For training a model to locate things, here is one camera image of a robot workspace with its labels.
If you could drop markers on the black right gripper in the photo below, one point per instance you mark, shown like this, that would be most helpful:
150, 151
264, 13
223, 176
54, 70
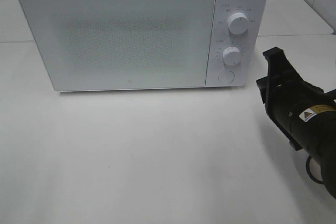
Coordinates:
288, 98

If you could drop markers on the round door release button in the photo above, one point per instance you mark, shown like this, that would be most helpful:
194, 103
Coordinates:
226, 77

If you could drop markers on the white microwave door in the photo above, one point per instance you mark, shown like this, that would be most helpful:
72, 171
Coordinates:
91, 45

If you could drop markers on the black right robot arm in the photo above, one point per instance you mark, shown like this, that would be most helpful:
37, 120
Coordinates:
304, 113

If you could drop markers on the lower white timer knob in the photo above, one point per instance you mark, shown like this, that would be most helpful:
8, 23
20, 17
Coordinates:
232, 56

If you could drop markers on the upper white power knob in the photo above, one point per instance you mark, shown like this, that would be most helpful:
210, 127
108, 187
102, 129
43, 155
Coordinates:
238, 22

